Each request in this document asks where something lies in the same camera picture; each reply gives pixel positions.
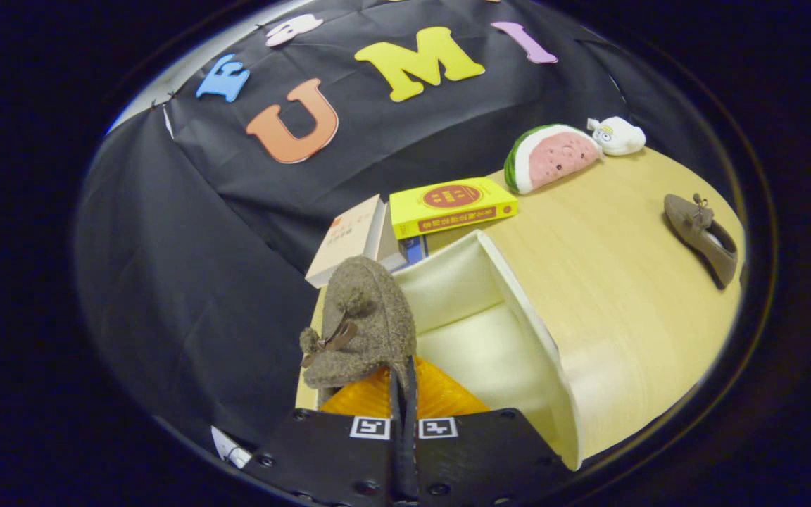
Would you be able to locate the white plush toy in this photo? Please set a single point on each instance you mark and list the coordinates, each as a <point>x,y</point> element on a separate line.
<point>620,136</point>

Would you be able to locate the watermelon slice plush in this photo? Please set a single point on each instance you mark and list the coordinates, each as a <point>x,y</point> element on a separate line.
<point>557,158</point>

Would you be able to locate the white desk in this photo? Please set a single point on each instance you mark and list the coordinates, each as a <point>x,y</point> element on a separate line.
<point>231,451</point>

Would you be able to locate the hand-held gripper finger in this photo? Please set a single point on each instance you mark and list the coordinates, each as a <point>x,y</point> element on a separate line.
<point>411,451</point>
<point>397,451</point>

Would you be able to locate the blue book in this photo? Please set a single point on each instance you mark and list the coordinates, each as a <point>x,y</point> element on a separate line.
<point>414,250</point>

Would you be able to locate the cream storage box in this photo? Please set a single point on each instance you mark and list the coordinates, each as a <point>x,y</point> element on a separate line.
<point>483,352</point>

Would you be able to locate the black backdrop cloth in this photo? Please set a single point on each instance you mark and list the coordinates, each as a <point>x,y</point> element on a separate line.
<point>187,282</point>

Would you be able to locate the brown fuzzy shoe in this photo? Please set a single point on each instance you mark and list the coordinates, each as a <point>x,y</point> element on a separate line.
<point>687,222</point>
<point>370,317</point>

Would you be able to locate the yellow book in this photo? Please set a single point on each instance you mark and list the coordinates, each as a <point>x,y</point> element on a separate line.
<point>448,211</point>

